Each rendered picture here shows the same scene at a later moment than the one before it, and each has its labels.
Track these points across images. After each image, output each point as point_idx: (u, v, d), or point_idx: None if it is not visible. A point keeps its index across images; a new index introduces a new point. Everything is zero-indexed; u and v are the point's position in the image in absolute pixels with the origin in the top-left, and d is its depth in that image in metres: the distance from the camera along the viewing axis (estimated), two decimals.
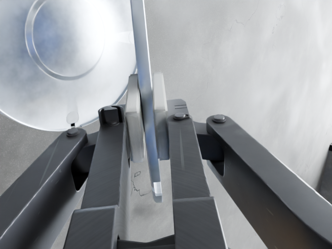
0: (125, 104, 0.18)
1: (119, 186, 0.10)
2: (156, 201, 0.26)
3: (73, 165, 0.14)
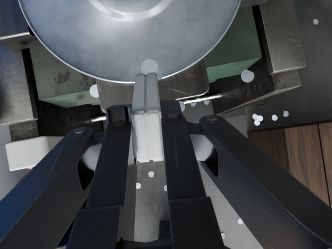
0: (132, 103, 0.18)
1: (124, 186, 0.10)
2: None
3: (80, 164, 0.14)
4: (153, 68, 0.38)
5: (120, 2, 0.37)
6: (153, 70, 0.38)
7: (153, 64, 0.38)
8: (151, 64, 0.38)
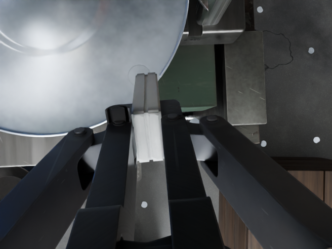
0: (132, 103, 0.18)
1: (124, 186, 0.10)
2: None
3: (80, 164, 0.14)
4: None
5: None
6: None
7: None
8: None
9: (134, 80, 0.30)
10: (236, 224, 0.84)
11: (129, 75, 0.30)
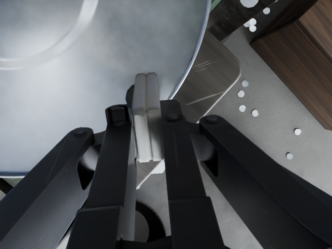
0: (132, 103, 0.18)
1: (124, 186, 0.10)
2: (184, 78, 0.22)
3: (80, 164, 0.14)
4: None
5: None
6: None
7: None
8: None
9: None
10: (320, 78, 0.77)
11: None
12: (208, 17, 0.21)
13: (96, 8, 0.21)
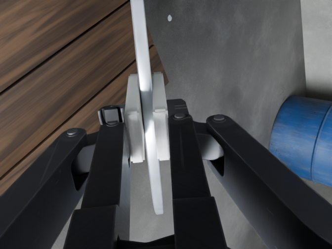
0: (125, 104, 0.18)
1: (119, 186, 0.10)
2: (136, 16, 0.18)
3: (73, 165, 0.14)
4: None
5: None
6: None
7: None
8: None
9: None
10: None
11: None
12: (148, 96, 0.18)
13: None
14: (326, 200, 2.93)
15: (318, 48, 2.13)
